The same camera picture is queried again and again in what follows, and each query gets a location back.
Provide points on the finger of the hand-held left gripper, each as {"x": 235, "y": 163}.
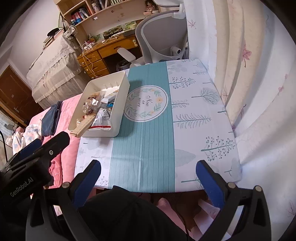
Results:
{"x": 56, "y": 146}
{"x": 27, "y": 149}

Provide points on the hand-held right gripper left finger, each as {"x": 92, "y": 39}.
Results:
{"x": 86, "y": 183}

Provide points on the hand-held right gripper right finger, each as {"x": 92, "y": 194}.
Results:
{"x": 209, "y": 184}

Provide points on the beige snack packet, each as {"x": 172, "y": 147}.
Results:
{"x": 83, "y": 126}

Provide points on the red and white snack packet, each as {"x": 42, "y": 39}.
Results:
{"x": 101, "y": 120}

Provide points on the clear cookie bag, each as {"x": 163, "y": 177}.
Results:
{"x": 91, "y": 104}

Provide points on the white plastic tray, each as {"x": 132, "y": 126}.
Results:
{"x": 120, "y": 99}

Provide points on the white blue floral blanket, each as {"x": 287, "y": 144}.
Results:
{"x": 25, "y": 134}

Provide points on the pink crumpled garment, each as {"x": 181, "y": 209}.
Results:
{"x": 62, "y": 162}

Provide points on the dark blue folded garment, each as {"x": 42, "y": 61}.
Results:
{"x": 52, "y": 118}

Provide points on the pink blanket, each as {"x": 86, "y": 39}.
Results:
{"x": 67, "y": 111}

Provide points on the person's black clothing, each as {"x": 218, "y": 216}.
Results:
{"x": 129, "y": 215}

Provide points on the brown wooden door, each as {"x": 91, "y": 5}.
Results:
{"x": 13, "y": 92}

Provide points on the lace cloth covered piano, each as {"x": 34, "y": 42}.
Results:
{"x": 53, "y": 76}

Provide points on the white power strip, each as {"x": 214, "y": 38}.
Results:
{"x": 86, "y": 47}

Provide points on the trash bin with plastic liner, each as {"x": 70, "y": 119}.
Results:
{"x": 122, "y": 64}

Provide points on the stack of books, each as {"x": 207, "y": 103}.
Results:
{"x": 49, "y": 39}

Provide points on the wooden desk with drawers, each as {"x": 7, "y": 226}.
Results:
{"x": 111, "y": 48}

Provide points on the white leaf print curtain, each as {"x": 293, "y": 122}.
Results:
{"x": 254, "y": 81}

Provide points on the patterned fabric bag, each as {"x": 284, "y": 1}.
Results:
{"x": 70, "y": 32}

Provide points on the black hat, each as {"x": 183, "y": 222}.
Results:
{"x": 53, "y": 31}

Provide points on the green and black box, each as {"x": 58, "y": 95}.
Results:
{"x": 113, "y": 32}

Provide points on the row of books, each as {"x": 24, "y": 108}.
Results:
{"x": 79, "y": 14}

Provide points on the black laptop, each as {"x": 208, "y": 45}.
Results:
{"x": 129, "y": 33}

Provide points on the wooden bookshelf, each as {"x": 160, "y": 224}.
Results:
{"x": 115, "y": 22}

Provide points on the green picture card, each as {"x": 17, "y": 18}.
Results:
{"x": 129, "y": 26}

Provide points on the grey office chair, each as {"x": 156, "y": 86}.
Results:
{"x": 159, "y": 30}

